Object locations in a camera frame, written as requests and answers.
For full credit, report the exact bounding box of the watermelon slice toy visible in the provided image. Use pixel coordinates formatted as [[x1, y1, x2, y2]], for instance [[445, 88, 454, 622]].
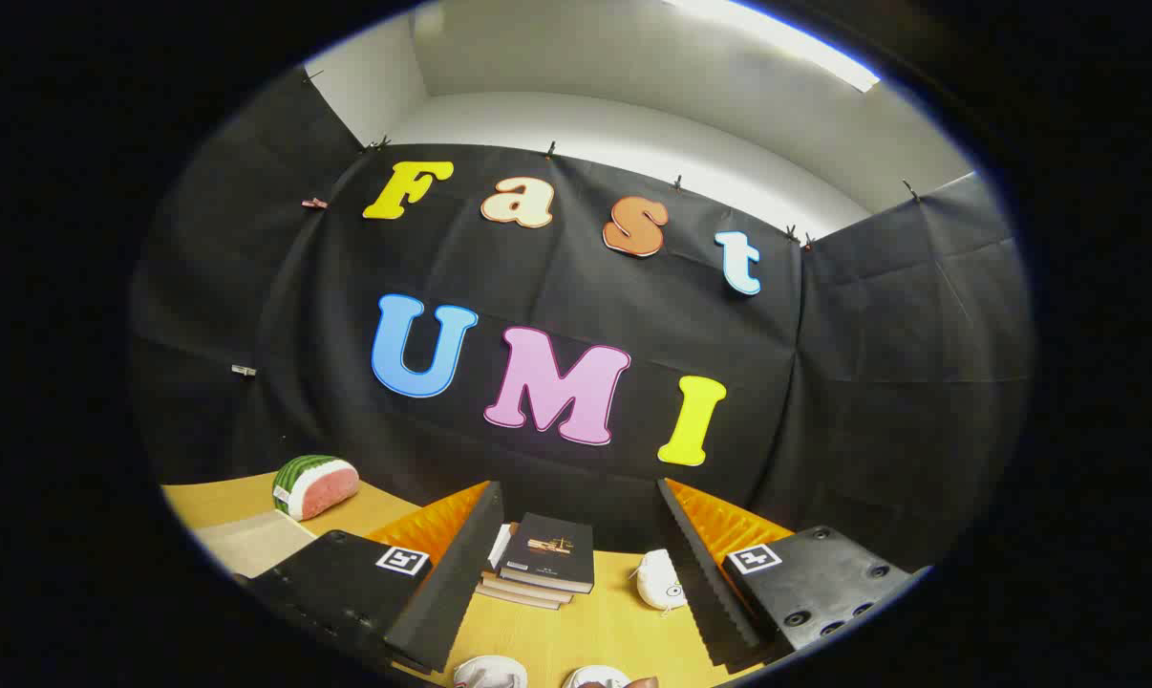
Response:
[[271, 455, 360, 522]]

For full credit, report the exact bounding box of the black hardcover book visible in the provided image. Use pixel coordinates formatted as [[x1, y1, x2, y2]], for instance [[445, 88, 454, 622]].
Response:
[[498, 513, 596, 594]]

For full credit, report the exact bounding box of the white plush pouch with eyes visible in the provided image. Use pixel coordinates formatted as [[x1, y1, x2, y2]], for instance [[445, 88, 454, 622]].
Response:
[[630, 548, 687, 613]]

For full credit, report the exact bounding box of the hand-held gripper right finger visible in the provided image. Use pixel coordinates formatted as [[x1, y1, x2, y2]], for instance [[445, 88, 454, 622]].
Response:
[[656, 478, 932, 673]]

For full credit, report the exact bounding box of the beige fabric storage box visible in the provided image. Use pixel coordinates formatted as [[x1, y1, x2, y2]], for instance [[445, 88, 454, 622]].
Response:
[[194, 511, 319, 579]]

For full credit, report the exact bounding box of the dark book with cream pages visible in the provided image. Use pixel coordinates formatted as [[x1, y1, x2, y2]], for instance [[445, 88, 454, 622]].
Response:
[[480, 571, 574, 605], [474, 583, 563, 611]]

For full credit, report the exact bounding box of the white canvas shoe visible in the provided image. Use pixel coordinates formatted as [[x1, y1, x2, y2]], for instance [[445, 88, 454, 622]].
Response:
[[564, 665, 634, 688], [453, 656, 529, 688]]

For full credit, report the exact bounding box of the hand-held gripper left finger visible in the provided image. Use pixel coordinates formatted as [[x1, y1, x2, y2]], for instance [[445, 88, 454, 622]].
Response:
[[237, 481, 506, 676]]

